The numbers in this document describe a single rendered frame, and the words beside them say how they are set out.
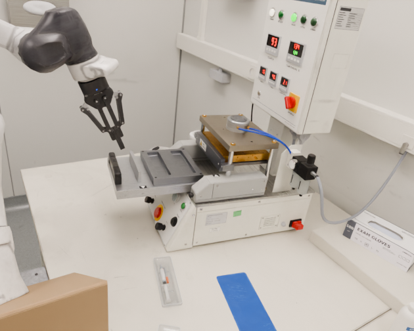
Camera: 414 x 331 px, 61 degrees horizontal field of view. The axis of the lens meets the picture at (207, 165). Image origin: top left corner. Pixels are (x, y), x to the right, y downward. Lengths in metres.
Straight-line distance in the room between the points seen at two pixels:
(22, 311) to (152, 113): 2.23
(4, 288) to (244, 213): 0.74
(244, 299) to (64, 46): 0.83
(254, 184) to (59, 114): 1.67
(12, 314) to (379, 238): 1.08
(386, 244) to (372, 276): 0.13
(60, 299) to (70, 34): 0.62
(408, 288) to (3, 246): 1.10
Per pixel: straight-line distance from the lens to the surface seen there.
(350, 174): 1.59
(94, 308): 0.68
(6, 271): 0.79
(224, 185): 1.11
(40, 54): 0.95
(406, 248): 1.32
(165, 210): 1.25
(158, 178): 1.09
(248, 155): 1.17
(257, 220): 1.25
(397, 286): 1.27
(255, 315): 1.06
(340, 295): 1.21
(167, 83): 2.70
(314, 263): 1.28
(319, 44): 1.10
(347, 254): 1.30
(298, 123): 1.15
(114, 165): 1.12
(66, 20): 0.97
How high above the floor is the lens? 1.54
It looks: 27 degrees down
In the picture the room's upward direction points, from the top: 8 degrees clockwise
